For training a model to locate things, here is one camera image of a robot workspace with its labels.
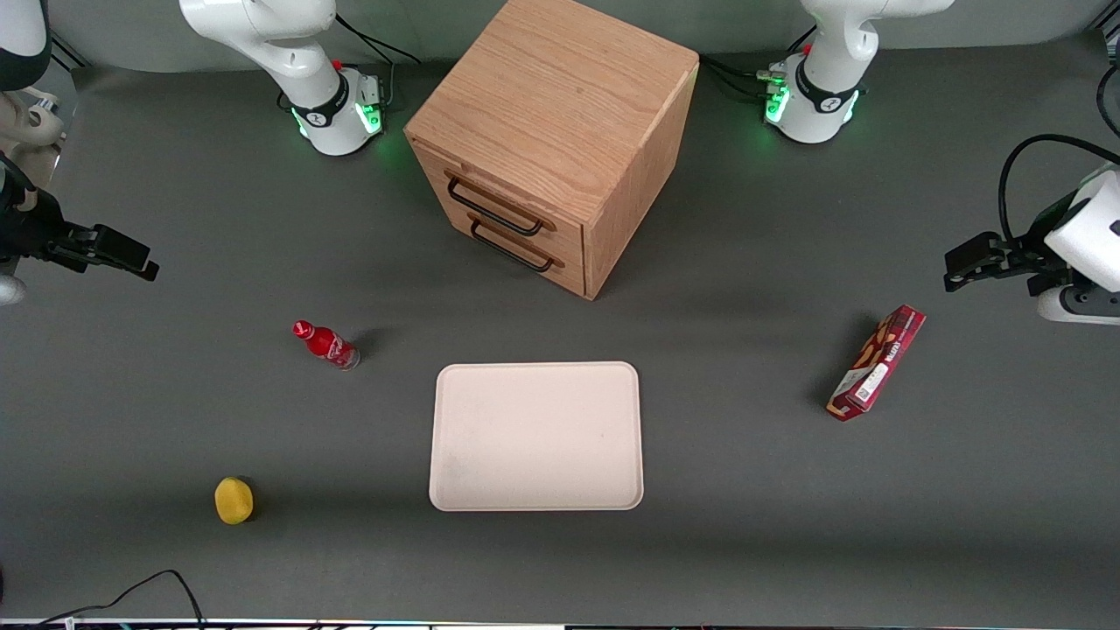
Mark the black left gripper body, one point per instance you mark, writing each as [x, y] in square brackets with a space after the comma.
[1029, 256]

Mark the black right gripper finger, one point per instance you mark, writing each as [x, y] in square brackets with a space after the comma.
[72, 248]
[122, 252]

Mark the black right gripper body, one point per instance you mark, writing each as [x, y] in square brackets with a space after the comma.
[31, 232]

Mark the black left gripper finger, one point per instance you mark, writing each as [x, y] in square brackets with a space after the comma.
[976, 275]
[980, 252]

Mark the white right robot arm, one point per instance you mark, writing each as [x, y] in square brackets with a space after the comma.
[297, 61]

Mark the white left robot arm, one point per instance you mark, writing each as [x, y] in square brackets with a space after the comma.
[831, 96]

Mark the wooden drawer cabinet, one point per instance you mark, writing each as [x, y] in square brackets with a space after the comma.
[560, 96]

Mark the beige moulded object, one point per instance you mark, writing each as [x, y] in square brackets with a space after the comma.
[31, 131]

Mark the red snack box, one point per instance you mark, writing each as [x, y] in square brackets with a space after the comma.
[878, 363]

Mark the red plastic bottle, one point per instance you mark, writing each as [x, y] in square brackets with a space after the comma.
[328, 346]

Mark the yellow lemon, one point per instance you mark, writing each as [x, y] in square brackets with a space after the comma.
[234, 500]

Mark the beige plastic tray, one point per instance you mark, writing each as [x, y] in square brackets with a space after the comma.
[535, 436]

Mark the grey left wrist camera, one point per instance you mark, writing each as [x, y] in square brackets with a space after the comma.
[1081, 306]

